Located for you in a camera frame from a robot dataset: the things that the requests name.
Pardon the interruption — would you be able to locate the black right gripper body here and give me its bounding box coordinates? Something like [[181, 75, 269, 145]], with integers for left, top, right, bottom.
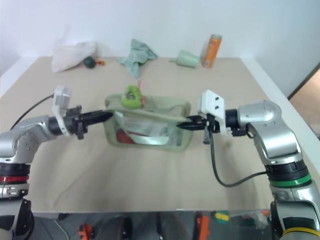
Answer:
[[199, 113, 221, 145]]

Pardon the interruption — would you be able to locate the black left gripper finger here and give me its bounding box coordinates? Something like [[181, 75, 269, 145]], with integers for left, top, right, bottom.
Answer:
[[81, 110, 114, 121], [83, 116, 111, 126]]

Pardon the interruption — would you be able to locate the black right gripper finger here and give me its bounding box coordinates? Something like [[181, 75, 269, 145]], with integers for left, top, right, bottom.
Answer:
[[176, 122, 203, 131], [176, 115, 202, 127]]

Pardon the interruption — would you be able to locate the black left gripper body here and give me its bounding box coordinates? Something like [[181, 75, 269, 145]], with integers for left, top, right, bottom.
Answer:
[[64, 105, 89, 141]]

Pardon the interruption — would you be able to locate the green mesh zip pouch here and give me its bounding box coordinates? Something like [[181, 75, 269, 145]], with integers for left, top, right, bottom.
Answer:
[[103, 92, 194, 154]]

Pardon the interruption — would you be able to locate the red item inside pouch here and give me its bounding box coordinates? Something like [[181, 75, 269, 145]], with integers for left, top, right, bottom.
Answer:
[[115, 129, 134, 145]]

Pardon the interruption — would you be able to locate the dark green round object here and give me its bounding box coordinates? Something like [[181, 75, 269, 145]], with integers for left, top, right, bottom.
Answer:
[[82, 56, 97, 69]]

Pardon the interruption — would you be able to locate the light green cup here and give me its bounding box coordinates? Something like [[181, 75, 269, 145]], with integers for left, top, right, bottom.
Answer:
[[168, 49, 201, 69]]

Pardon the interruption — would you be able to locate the beige tablecloth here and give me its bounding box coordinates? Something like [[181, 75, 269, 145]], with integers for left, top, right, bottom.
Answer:
[[0, 55, 292, 214]]

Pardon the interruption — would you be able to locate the white plastic bag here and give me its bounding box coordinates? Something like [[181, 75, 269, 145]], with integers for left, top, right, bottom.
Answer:
[[50, 24, 99, 74]]

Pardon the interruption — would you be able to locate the orange drink can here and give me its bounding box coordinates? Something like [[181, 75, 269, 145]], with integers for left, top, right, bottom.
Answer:
[[200, 33, 224, 69]]

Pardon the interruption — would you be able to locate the crumpled pale green cloth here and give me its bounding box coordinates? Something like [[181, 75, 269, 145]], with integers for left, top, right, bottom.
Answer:
[[115, 38, 159, 79]]

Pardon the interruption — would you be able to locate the green yellow object under table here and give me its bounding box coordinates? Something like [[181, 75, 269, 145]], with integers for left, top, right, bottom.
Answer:
[[214, 210, 230, 224]]

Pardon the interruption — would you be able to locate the orange object under table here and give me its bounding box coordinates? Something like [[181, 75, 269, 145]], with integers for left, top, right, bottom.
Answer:
[[78, 223, 95, 240], [195, 214, 211, 240]]

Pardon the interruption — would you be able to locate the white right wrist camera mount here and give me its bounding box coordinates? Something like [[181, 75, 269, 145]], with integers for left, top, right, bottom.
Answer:
[[196, 89, 232, 136]]

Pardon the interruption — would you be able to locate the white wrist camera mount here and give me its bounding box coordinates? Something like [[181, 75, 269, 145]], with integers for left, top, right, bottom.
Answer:
[[51, 84, 74, 137], [196, 89, 232, 136]]

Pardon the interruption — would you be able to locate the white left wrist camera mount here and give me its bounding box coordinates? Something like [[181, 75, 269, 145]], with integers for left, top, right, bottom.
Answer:
[[51, 84, 74, 137]]

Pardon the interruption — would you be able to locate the green plush keychain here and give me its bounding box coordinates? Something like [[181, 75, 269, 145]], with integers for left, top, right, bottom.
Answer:
[[120, 79, 146, 110]]

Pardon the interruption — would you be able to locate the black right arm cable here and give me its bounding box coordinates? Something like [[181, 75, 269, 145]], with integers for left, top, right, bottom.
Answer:
[[209, 129, 270, 188]]

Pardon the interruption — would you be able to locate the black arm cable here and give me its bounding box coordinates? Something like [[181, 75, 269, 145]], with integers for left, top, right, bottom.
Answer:
[[9, 93, 56, 131], [209, 129, 270, 188]]

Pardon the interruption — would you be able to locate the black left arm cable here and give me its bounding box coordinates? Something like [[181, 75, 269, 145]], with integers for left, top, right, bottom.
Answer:
[[9, 93, 56, 131]]

